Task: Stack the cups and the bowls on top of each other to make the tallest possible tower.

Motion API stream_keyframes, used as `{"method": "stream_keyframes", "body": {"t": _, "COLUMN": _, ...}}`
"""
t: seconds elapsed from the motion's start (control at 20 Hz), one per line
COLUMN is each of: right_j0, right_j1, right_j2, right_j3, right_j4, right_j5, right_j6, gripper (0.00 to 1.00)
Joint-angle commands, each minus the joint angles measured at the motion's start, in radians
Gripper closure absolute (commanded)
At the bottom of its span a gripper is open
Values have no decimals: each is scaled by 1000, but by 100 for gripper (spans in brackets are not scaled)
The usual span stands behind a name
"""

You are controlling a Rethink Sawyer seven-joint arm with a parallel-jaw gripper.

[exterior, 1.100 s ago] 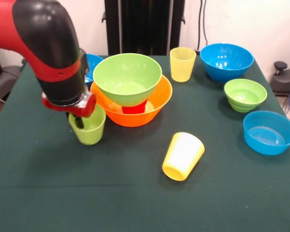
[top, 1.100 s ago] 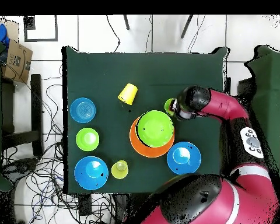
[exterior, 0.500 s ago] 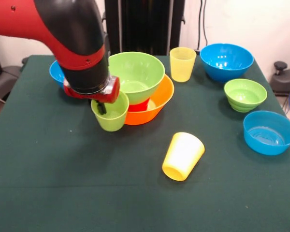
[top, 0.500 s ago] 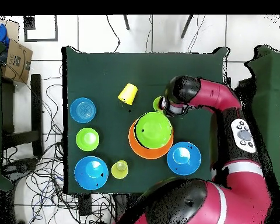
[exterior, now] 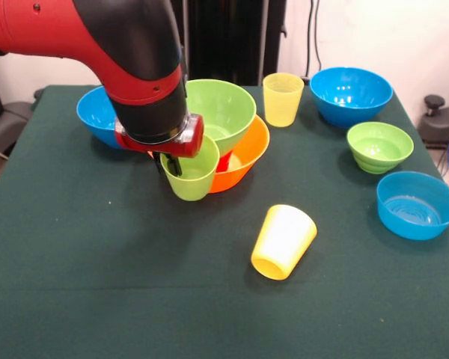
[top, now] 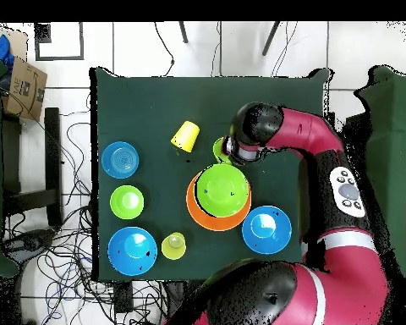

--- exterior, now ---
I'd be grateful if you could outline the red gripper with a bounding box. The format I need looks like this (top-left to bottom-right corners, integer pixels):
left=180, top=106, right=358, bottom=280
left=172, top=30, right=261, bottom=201
left=114, top=113, right=206, bottom=177

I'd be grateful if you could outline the green cup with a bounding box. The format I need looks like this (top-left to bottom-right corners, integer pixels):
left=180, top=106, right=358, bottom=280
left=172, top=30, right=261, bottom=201
left=159, top=134, right=222, bottom=203

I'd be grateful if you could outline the red cup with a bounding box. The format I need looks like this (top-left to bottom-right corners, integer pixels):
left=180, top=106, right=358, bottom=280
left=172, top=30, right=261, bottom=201
left=215, top=149, right=233, bottom=174

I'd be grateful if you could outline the large orange bowl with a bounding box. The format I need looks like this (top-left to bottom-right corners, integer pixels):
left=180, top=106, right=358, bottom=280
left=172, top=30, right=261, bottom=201
left=208, top=114, right=271, bottom=194

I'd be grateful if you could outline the large green bowl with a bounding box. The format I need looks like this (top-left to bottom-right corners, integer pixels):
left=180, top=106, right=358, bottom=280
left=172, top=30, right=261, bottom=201
left=184, top=79, right=257, bottom=154

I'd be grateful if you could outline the large blue bowl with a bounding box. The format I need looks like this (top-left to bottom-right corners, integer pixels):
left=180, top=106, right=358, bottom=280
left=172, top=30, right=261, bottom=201
left=76, top=86, right=127, bottom=150
left=308, top=66, right=394, bottom=130

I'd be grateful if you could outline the pale translucent yellow cup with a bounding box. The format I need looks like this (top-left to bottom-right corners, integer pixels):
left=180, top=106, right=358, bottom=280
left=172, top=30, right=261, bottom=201
left=262, top=73, right=305, bottom=128

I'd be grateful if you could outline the dark green table cloth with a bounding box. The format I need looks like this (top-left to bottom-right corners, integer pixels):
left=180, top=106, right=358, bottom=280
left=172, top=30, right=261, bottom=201
left=0, top=85, right=449, bottom=359

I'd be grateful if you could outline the black chair base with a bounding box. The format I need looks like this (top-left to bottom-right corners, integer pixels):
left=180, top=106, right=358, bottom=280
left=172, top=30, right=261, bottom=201
left=0, top=99, right=34, bottom=158

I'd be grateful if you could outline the small green bowl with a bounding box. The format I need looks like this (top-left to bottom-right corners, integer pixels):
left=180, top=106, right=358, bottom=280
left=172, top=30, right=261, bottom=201
left=346, top=121, right=415, bottom=175

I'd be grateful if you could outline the small blue bowl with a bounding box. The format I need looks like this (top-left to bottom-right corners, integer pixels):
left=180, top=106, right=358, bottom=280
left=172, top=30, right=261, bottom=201
left=376, top=171, right=449, bottom=241

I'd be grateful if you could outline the black knobbed equipment base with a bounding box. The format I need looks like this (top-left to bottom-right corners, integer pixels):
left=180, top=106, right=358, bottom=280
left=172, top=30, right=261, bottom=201
left=418, top=94, right=449, bottom=150

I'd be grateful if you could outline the black hanging cable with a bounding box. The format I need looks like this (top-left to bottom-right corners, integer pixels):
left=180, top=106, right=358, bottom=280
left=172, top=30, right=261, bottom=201
left=304, top=0, right=323, bottom=82

